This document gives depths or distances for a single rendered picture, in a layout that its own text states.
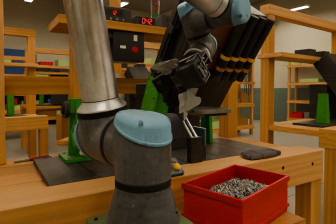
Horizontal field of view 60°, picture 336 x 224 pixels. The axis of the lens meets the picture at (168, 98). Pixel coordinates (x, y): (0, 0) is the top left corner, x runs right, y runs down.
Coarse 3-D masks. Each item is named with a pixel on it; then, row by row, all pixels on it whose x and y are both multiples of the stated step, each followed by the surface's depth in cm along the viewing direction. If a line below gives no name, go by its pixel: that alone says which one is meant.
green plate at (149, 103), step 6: (150, 78) 132; (150, 84) 130; (150, 90) 129; (156, 90) 124; (144, 96) 132; (150, 96) 127; (156, 96) 124; (162, 96) 127; (144, 102) 131; (150, 102) 126; (156, 102) 125; (162, 102) 127; (144, 108) 129; (150, 108) 125; (156, 108) 126; (162, 108) 127
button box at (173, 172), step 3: (174, 159) 108; (171, 162) 107; (174, 162) 107; (177, 162) 108; (171, 165) 105; (180, 168) 105; (171, 171) 103; (174, 171) 103; (177, 171) 104; (180, 171) 104; (183, 171) 105; (171, 174) 102; (174, 174) 103; (177, 174) 104; (180, 174) 104
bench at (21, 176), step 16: (256, 144) 174; (272, 144) 174; (32, 160) 135; (0, 176) 110; (16, 176) 110; (32, 176) 110; (0, 192) 93; (304, 192) 149; (320, 192) 150; (304, 208) 149; (320, 208) 150
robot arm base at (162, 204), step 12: (168, 180) 58; (120, 192) 56; (132, 192) 55; (144, 192) 55; (156, 192) 55; (168, 192) 58; (120, 204) 55; (132, 204) 54; (144, 204) 54; (156, 204) 55; (168, 204) 57; (108, 216) 57; (120, 216) 55; (132, 216) 54; (144, 216) 54; (156, 216) 54; (168, 216) 56
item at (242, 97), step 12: (252, 72) 773; (252, 84) 774; (240, 96) 758; (252, 96) 775; (252, 108) 776; (216, 120) 731; (240, 120) 761; (252, 120) 777; (216, 132) 692; (252, 132) 779
